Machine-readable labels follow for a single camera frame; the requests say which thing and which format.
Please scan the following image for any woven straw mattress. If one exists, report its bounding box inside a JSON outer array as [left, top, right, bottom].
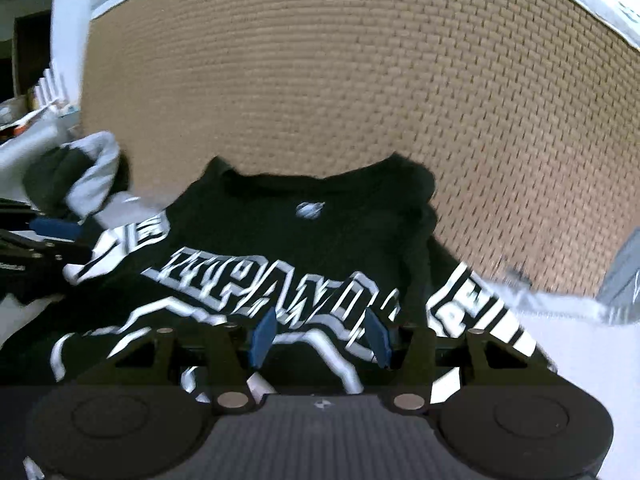
[[80, 0, 640, 293]]

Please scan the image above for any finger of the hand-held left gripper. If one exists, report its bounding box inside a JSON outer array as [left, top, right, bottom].
[[0, 230, 96, 265], [27, 216, 85, 242]]

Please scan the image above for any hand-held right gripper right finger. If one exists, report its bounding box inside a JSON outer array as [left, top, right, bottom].
[[364, 308, 556, 413]]

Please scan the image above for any black and grey folded garment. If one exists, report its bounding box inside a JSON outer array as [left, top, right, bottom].
[[22, 130, 132, 221]]

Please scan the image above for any black printed t-shirt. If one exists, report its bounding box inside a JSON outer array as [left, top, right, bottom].
[[0, 152, 558, 408]]

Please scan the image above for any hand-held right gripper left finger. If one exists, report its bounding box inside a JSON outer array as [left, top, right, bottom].
[[85, 306, 277, 413]]

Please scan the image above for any grey cloth with web print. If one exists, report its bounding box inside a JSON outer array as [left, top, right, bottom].
[[597, 227, 640, 326]]

